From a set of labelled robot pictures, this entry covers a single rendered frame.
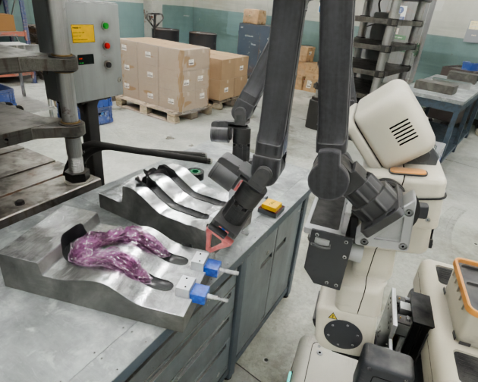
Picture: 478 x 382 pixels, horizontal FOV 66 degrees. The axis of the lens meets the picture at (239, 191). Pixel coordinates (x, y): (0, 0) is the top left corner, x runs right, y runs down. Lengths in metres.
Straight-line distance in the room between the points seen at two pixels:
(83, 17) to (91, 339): 1.25
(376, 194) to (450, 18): 6.76
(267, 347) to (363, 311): 1.00
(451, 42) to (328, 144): 6.75
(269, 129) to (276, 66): 0.12
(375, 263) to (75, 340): 0.75
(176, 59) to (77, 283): 4.17
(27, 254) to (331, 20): 0.88
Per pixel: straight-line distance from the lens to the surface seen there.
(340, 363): 1.66
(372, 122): 0.83
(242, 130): 1.16
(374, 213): 0.74
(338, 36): 0.68
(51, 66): 1.52
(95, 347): 0.96
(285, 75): 0.70
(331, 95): 0.69
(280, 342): 2.03
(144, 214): 1.28
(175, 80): 5.01
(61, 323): 1.03
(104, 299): 1.00
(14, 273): 1.12
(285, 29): 0.69
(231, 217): 0.82
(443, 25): 7.44
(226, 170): 0.79
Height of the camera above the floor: 1.52
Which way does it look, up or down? 27 degrees down
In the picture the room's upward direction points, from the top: 5 degrees clockwise
